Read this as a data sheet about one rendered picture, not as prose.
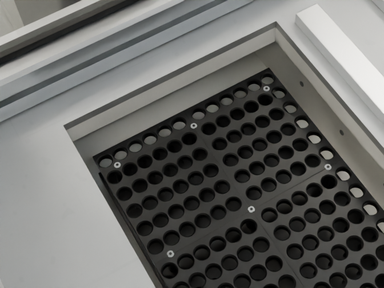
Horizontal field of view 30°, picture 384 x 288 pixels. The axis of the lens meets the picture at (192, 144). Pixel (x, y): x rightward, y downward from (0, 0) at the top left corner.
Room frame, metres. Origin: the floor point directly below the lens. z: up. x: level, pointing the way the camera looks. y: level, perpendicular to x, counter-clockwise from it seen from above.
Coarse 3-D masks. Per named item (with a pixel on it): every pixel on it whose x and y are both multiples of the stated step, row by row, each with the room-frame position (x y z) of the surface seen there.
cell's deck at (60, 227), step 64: (256, 0) 0.43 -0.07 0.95; (320, 0) 0.42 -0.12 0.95; (128, 64) 0.37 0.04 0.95; (192, 64) 0.37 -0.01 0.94; (320, 64) 0.35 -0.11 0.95; (0, 128) 0.32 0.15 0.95; (64, 128) 0.32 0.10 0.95; (0, 192) 0.26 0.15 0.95; (64, 192) 0.26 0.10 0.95; (0, 256) 0.21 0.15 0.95; (64, 256) 0.21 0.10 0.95; (128, 256) 0.20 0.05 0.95
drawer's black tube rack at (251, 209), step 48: (288, 96) 0.35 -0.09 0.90; (192, 144) 0.31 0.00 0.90; (240, 144) 0.31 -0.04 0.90; (288, 144) 0.30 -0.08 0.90; (144, 192) 0.27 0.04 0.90; (192, 192) 0.27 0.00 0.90; (240, 192) 0.26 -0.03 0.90; (288, 192) 0.26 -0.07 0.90; (336, 192) 0.25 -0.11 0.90; (144, 240) 0.23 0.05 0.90; (192, 240) 0.23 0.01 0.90; (240, 240) 0.22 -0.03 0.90; (288, 240) 0.22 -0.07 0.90; (336, 240) 0.21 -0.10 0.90
